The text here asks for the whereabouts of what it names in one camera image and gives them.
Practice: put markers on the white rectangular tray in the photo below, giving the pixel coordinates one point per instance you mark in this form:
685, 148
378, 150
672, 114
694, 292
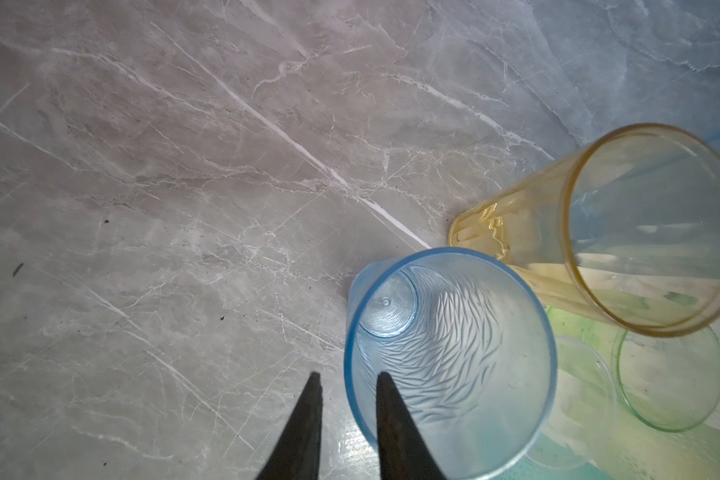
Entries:
666, 444

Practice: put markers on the grey-blue frosted tumbler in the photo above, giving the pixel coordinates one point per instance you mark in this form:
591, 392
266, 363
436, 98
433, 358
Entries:
469, 348

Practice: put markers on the amber tall tumbler back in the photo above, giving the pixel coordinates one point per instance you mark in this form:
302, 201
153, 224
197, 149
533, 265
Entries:
624, 230

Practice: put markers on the small clear faceted glass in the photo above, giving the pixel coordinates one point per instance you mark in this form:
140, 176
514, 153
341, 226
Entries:
583, 416

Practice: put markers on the small green faceted glass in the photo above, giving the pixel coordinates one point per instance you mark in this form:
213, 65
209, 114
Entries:
670, 384

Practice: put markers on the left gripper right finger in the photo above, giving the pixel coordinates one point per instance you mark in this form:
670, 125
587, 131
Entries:
403, 453

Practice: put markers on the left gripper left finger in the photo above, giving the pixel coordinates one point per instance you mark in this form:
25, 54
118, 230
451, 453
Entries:
296, 454

